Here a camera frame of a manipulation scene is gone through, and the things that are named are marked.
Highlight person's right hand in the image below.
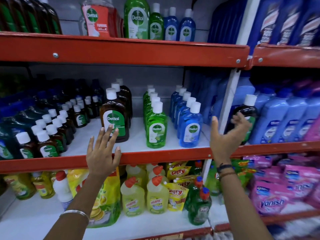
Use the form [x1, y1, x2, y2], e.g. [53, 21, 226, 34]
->
[210, 112, 252, 167]

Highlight person's left hand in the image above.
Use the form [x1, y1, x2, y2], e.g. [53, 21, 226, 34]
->
[86, 124, 122, 178]

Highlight person's right forearm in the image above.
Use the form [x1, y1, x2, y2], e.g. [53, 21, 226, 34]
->
[217, 163, 267, 240]

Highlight person's left forearm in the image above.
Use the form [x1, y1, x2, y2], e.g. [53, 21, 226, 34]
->
[44, 172, 113, 240]

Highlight large brown antiseptic bottle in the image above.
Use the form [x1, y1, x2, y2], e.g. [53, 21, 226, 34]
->
[99, 88, 130, 143]
[116, 78, 133, 118]
[111, 82, 132, 128]

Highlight blue liquid bottle white cap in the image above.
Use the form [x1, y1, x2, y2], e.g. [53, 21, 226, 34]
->
[163, 7, 179, 41]
[174, 91, 192, 130]
[170, 84, 183, 118]
[176, 96, 197, 139]
[178, 8, 196, 42]
[172, 87, 187, 123]
[178, 101, 203, 148]

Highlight white shelf board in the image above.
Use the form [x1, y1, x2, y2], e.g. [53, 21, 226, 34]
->
[0, 187, 213, 240]
[60, 117, 211, 157]

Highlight yellow cleaner bottle red cap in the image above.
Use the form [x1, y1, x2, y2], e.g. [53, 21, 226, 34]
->
[147, 164, 167, 183]
[120, 176, 146, 217]
[146, 175, 170, 214]
[125, 164, 147, 189]

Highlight row of light blue bottles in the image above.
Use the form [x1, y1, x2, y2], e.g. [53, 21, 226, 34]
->
[187, 71, 232, 126]

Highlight brown antiseptic bottle white cap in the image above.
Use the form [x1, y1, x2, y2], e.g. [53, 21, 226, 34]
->
[224, 94, 259, 146]

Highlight group of small brown bottles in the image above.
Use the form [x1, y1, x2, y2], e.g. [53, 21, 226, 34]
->
[15, 95, 101, 159]

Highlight green dish liquid bottle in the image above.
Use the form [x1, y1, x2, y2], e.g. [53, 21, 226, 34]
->
[184, 176, 204, 211]
[187, 187, 213, 226]
[204, 161, 221, 197]
[189, 160, 203, 177]

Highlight green liquid bottle white cap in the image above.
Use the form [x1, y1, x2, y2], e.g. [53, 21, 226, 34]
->
[146, 101, 168, 149]
[143, 88, 155, 115]
[144, 92, 158, 123]
[149, 2, 164, 40]
[143, 84, 154, 108]
[145, 96, 161, 130]

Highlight large yellow lemon-print pouch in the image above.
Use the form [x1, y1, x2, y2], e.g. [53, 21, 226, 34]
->
[67, 167, 122, 228]

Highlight white bottle red cap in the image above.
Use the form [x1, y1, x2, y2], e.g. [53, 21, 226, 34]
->
[53, 170, 74, 211]

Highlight green and yellow packets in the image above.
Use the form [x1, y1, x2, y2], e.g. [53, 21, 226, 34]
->
[230, 158, 257, 188]

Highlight small yellow refill pouch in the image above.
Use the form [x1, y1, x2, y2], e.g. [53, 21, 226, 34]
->
[166, 161, 192, 181]
[173, 175, 198, 189]
[165, 183, 190, 212]

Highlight group of dark bottles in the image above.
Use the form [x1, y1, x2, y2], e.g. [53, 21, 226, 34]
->
[31, 77, 105, 115]

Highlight yellow-green cleaner bottle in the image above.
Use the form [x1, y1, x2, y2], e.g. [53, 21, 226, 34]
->
[3, 173, 37, 200]
[32, 171, 56, 199]

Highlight row of pale blue jugs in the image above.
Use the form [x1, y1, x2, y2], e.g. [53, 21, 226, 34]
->
[231, 77, 320, 145]

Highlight silver bangle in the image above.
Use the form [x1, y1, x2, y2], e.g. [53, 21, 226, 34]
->
[59, 209, 90, 224]

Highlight pile of pink pouches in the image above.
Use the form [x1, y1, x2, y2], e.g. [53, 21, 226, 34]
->
[242, 153, 320, 216]

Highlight row of dark blue bottles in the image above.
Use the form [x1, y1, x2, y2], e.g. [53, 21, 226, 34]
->
[207, 0, 248, 45]

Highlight clear bottle red label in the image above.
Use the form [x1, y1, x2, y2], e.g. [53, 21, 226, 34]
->
[78, 0, 124, 38]

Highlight big green liquid bottle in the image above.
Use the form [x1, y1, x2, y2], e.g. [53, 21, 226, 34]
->
[124, 0, 151, 39]

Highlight row of blue pink-label bottles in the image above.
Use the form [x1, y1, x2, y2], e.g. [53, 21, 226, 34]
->
[247, 0, 320, 47]

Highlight tall dark brown bottle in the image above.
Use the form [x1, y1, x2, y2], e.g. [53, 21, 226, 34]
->
[11, 0, 29, 33]
[0, 0, 15, 32]
[25, 0, 42, 34]
[37, 0, 63, 35]

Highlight blurred white blue packs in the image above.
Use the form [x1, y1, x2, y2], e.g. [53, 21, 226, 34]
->
[266, 217, 320, 240]

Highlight red metal shelf rail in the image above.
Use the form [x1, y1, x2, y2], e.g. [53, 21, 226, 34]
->
[0, 147, 213, 174]
[130, 226, 214, 240]
[211, 141, 320, 159]
[214, 209, 320, 233]
[251, 44, 320, 70]
[0, 31, 251, 69]

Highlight black cord bracelet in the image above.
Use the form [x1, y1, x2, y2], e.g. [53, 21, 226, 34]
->
[216, 163, 234, 174]

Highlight brown cord bracelet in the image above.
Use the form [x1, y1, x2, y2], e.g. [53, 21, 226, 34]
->
[219, 171, 237, 182]

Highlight white shelf upright post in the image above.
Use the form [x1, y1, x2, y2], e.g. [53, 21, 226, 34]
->
[201, 0, 262, 189]

